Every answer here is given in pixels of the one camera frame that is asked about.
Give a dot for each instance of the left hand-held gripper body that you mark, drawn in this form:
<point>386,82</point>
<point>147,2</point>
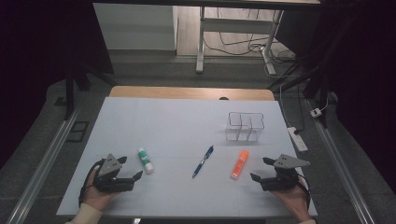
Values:
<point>109,179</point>

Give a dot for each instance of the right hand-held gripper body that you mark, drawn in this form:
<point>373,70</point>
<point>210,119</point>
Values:
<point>285,179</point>

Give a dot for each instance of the green and white glue stick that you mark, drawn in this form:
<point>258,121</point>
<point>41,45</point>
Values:
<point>145,159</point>

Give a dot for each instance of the orange highlighter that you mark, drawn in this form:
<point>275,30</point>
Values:
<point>239,164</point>

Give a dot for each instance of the clear plastic pen holder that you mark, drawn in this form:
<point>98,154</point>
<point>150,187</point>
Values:
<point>244,127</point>

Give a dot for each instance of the blue pen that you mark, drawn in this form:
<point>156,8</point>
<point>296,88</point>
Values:
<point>203,161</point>

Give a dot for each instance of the person's left hand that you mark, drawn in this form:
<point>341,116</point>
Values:
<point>95,197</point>

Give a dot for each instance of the person's right hand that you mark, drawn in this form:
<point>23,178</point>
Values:
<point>297,199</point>

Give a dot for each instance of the white power strip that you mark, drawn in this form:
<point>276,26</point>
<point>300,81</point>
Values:
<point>297,140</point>

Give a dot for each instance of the black plug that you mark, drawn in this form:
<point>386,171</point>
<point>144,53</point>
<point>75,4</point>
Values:
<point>298,131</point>

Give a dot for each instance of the small white adapter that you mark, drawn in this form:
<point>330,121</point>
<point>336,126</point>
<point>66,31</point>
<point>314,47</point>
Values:
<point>316,112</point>

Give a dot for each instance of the black metal stand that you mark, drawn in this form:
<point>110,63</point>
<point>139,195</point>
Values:
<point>317,84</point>
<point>70,93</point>

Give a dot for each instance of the wooden table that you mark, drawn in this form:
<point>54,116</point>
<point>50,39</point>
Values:
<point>186,92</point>

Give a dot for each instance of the white cabinet panel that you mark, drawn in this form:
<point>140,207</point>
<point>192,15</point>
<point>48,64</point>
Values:
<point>134,28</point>

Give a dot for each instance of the black floor frame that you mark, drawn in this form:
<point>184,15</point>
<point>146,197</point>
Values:
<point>77,131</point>

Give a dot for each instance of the aluminium rail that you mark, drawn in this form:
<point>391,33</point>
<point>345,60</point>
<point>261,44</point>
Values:
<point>43,168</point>
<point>342,168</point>

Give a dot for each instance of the white metal desk frame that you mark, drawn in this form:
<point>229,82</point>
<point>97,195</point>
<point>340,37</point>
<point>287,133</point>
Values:
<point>236,25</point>

